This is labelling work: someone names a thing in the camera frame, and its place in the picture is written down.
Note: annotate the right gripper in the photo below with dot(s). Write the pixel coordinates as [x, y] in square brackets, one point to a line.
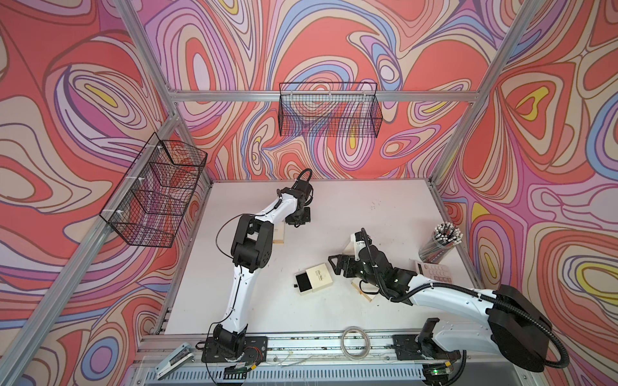
[349, 262]

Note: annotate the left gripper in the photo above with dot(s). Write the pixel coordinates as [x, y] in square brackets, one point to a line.
[306, 219]

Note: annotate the small cream jewelry box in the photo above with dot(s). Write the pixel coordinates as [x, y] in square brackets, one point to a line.
[313, 279]

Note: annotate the cream drawer jewelry box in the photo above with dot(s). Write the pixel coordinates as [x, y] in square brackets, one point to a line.
[279, 233]

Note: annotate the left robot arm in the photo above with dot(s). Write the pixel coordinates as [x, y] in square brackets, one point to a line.
[251, 250]

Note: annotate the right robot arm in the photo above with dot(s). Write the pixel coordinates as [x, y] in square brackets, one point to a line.
[500, 322]

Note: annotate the cream jewelry box middle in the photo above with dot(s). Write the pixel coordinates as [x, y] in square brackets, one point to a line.
[352, 248]

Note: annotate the cream jewelry box front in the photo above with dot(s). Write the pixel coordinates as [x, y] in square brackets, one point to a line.
[366, 290]

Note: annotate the cup of pencils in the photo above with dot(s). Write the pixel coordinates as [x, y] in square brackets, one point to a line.
[444, 238]

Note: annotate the black wire basket back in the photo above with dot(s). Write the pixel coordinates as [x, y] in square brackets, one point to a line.
[329, 109]

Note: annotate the black wire basket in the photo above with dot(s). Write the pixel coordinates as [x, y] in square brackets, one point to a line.
[161, 182]
[329, 109]

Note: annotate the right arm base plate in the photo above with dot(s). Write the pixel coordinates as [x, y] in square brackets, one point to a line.
[412, 347]

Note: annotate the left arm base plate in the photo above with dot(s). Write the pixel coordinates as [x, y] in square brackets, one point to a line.
[254, 351]

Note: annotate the black wire basket left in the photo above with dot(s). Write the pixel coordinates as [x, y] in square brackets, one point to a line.
[161, 182]

